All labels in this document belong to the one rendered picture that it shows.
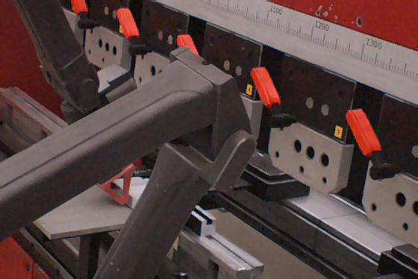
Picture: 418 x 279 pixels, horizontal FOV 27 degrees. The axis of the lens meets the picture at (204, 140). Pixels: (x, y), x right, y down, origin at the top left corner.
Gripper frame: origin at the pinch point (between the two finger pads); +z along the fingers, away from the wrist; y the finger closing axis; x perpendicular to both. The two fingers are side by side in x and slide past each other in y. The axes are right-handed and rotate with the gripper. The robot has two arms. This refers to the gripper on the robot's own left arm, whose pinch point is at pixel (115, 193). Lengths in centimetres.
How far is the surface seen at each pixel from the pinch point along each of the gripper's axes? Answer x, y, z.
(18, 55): -17, 85, 7
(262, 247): -95, 138, 166
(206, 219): -9.9, -10.9, 7.4
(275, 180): -28.2, -5.7, 13.6
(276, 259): -94, 127, 165
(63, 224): 11.9, -6.0, -4.7
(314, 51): -22, -36, -27
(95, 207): 4.7, -1.4, -0.9
